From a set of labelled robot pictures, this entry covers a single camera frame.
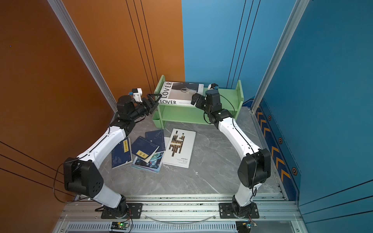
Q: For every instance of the colourful teal magazine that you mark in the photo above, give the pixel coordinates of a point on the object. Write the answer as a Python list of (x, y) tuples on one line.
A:
[(153, 165)]

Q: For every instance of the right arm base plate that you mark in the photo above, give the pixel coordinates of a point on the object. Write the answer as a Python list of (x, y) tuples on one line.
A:
[(233, 210)]

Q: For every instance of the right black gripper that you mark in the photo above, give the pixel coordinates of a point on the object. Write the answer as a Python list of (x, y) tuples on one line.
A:
[(194, 100)]

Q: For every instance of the small green pen holder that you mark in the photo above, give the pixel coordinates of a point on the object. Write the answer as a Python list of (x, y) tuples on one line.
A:
[(157, 120)]

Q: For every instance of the navy book with yellow label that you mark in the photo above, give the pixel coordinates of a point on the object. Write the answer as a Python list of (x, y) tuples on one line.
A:
[(144, 149)]

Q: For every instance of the navy blue book upper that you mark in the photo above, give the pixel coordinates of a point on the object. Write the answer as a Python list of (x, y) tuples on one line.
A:
[(157, 137)]

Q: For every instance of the aluminium corner post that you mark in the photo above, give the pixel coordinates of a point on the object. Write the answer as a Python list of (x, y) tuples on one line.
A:
[(66, 21), (287, 34)]

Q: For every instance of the right aluminium corner post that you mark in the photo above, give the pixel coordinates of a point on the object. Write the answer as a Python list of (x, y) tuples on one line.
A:
[(287, 34)]

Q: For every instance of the aluminium rail frame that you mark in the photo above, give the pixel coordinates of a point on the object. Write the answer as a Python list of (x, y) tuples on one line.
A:
[(184, 214)]

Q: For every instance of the navy book far left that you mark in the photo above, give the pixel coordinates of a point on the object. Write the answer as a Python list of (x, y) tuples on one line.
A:
[(122, 154)]

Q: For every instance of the left green circuit board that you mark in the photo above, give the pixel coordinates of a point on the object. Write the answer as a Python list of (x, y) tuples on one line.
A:
[(120, 227)]

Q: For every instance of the white book with brown pattern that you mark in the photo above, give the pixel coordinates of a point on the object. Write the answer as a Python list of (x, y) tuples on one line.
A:
[(179, 149)]

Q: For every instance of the left aluminium corner post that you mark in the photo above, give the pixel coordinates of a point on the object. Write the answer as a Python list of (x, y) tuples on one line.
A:
[(66, 21)]

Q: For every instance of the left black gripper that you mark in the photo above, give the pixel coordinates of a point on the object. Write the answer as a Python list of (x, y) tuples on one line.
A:
[(150, 108)]

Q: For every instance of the green wooden two-tier shelf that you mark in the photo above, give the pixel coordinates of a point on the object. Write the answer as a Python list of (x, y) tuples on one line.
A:
[(228, 103)]

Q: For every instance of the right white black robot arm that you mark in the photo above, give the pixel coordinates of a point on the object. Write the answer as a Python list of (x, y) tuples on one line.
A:
[(255, 166)]

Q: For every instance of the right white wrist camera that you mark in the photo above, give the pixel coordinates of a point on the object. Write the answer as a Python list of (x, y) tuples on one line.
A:
[(213, 86)]

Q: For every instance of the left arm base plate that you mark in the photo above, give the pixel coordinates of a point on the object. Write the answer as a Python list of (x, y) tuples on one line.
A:
[(123, 211)]

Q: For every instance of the right circuit board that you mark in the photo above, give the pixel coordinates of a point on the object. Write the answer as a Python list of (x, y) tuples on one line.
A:
[(245, 226)]

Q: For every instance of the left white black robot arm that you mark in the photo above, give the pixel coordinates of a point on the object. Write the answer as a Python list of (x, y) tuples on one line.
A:
[(82, 175)]

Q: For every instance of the LOVER black white book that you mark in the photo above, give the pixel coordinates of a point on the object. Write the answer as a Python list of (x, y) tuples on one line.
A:
[(179, 93)]

